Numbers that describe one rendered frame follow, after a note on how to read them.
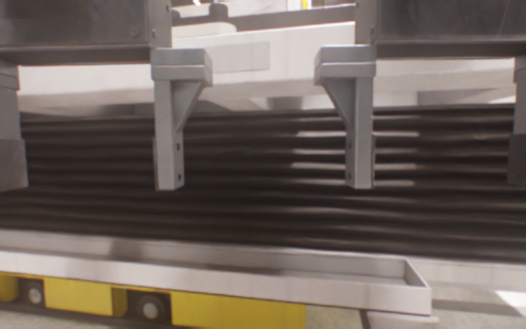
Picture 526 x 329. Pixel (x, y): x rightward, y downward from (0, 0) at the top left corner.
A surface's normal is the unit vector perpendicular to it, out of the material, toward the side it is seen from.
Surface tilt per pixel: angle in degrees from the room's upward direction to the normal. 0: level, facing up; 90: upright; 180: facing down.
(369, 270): 90
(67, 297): 90
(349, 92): 90
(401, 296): 90
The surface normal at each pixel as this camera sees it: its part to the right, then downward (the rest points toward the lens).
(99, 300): -0.19, 0.08
